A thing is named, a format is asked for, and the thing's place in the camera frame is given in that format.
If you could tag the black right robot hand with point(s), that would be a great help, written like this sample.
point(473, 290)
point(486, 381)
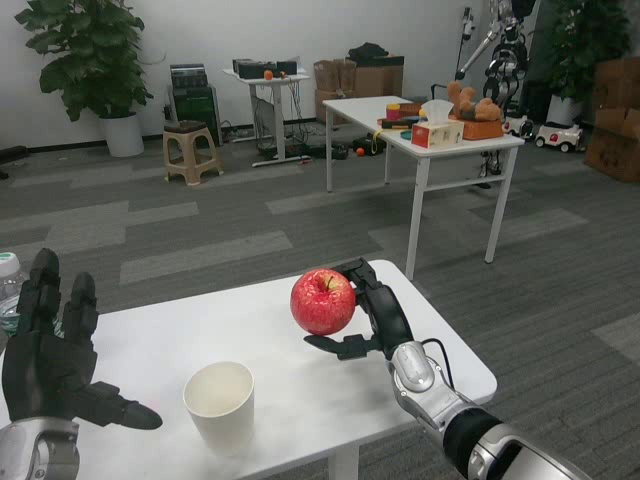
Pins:
point(392, 320)

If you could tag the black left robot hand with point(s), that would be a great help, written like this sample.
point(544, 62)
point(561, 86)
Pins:
point(45, 370)

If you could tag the red apple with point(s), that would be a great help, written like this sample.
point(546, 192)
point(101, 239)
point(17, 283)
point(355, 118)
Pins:
point(322, 305)

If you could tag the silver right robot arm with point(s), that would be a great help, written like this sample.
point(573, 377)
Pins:
point(425, 380)

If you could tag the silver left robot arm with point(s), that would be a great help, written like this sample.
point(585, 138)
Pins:
point(35, 450)

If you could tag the clear plastic water bottle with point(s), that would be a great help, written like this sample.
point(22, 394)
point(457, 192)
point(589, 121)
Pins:
point(7, 285)

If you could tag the white paper cup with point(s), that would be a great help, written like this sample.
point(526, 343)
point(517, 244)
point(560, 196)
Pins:
point(225, 420)

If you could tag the red white tissue box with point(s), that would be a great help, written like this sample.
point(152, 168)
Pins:
point(437, 135)

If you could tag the black yellow tool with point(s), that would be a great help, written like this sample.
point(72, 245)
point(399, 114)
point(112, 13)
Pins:
point(395, 123)

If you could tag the yellow pink cylinder container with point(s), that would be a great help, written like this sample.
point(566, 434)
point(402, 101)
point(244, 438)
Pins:
point(392, 112)

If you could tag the orange woven basket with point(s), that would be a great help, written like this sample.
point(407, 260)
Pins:
point(482, 130)

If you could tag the brown wooden box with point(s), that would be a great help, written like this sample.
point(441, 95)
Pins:
point(411, 110)

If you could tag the long white table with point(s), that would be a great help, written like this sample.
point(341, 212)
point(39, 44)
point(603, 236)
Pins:
point(360, 107)

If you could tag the small white standing desk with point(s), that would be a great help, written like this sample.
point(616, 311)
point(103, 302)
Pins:
point(280, 125)

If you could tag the brown teddy bear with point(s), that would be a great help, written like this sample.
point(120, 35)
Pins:
point(485, 110)

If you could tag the white toy car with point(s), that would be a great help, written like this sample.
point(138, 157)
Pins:
point(517, 126)
point(557, 138)

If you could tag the grey desktop computer tower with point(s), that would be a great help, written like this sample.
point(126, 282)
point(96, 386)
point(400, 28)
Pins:
point(262, 125)

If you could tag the open brown cardboard box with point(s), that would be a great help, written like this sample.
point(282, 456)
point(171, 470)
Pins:
point(332, 85)

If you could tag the large closed cardboard box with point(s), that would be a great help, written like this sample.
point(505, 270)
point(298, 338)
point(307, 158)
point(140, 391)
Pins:
point(380, 77)

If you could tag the black cloth bundle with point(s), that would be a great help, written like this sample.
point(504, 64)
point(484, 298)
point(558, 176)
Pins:
point(367, 52)

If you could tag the black electronics box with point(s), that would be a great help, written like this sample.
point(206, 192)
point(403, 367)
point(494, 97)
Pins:
point(252, 69)
point(286, 67)

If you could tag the open cardboard box on floor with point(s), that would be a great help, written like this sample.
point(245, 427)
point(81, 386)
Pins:
point(615, 150)

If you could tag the beige plastic stool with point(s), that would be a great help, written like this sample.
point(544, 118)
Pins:
point(185, 127)

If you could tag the silver black humanoid robot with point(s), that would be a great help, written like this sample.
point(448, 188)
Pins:
point(510, 65)

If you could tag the black green computer tower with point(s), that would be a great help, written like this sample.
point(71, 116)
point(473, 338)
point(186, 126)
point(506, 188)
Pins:
point(195, 112)

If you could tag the black stacked device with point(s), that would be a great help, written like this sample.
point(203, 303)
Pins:
point(187, 75)

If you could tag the tall leafy potted plant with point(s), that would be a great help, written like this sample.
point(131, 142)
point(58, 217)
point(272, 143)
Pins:
point(90, 50)

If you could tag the stacked brown cardboard box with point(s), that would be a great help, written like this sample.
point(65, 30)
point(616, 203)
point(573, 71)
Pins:
point(620, 85)

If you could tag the dark green potted plant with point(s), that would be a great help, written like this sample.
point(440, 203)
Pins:
point(575, 40)

